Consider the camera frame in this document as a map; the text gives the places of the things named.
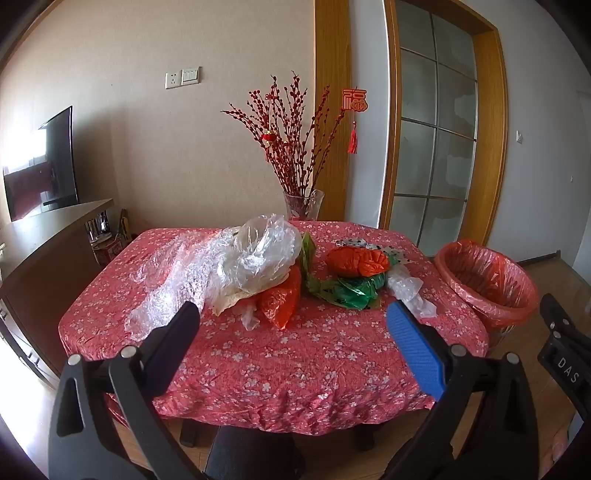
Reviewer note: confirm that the red hanging tassel ornament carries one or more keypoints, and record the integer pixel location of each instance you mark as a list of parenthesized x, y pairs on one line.
[(354, 101)]

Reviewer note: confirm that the orange plastic bag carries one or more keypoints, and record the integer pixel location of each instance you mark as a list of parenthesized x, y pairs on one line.
[(279, 302)]

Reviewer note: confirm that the small clear plastic bag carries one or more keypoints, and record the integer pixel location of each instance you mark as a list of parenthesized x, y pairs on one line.
[(408, 288)]

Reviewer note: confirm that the dark green plastic bag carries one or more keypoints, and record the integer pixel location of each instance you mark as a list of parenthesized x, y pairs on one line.
[(358, 290)]

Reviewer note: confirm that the wooden door frame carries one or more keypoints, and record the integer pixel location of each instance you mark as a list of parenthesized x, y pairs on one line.
[(489, 138)]

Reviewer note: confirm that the crumpled clear plastic bag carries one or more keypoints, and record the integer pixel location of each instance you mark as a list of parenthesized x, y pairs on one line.
[(261, 249)]

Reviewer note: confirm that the red berry branches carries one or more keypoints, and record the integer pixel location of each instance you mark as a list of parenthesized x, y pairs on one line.
[(288, 138)]

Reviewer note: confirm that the white wall socket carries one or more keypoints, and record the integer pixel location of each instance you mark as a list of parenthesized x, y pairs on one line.
[(172, 80)]

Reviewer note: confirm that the orange-red crumpled plastic bag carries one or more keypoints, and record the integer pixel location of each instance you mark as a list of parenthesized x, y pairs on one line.
[(355, 261)]

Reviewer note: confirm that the frosted glass sliding door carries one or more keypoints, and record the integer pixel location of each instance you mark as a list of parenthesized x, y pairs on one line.
[(434, 138)]

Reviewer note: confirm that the brown wooden cabinet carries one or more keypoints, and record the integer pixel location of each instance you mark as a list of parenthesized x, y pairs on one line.
[(41, 263)]

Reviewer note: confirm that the small red lantern ornament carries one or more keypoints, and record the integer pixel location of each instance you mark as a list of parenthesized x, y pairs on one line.
[(268, 137)]

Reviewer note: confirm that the black and white patterned bag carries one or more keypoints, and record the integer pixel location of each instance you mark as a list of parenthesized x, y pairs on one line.
[(395, 254)]

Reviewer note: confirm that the black chair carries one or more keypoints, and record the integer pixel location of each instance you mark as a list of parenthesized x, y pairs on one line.
[(254, 454)]

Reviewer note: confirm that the wastebasket with red liner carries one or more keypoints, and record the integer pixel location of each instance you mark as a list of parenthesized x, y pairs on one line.
[(485, 281)]

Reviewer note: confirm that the large clear plastic bag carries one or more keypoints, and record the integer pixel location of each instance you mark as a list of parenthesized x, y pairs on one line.
[(180, 272)]

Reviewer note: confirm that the white light switch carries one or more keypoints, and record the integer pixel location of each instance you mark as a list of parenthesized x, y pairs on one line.
[(190, 75)]

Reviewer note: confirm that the flat screen television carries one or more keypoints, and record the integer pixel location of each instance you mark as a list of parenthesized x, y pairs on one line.
[(44, 170)]

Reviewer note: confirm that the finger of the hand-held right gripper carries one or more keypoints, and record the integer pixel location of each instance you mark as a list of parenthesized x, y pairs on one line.
[(556, 316)]

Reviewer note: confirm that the light green paw-print bag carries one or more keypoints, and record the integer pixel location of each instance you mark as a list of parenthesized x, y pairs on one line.
[(308, 251)]

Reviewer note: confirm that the red box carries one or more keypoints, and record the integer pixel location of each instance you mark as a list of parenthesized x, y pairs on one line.
[(105, 251)]

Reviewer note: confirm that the wooden wall pillar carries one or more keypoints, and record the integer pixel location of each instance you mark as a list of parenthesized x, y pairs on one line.
[(332, 69)]

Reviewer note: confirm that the glass vase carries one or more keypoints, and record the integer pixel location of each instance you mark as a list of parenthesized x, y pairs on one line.
[(302, 205)]

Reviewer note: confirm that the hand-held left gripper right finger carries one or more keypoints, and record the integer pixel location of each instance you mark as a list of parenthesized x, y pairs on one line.
[(413, 348)]

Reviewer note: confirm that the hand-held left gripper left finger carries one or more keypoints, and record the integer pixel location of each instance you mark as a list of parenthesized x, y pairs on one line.
[(182, 330)]

